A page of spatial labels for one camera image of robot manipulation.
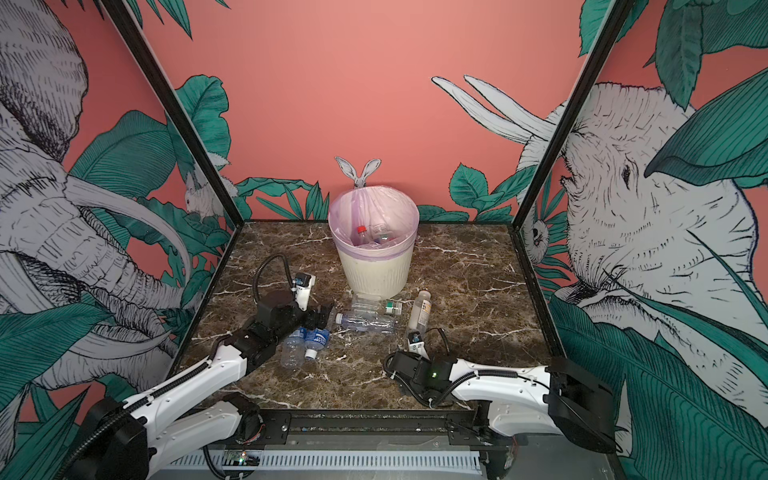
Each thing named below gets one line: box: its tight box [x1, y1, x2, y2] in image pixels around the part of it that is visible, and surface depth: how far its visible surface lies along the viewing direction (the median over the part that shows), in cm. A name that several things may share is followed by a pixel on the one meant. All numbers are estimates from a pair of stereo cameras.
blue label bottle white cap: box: [304, 327, 330, 359], surface depth 86 cm
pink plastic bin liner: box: [328, 186, 420, 261], surface depth 93 cm
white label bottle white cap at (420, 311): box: [408, 290, 432, 332], surface depth 94 cm
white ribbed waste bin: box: [328, 186, 420, 301], surface depth 92 cm
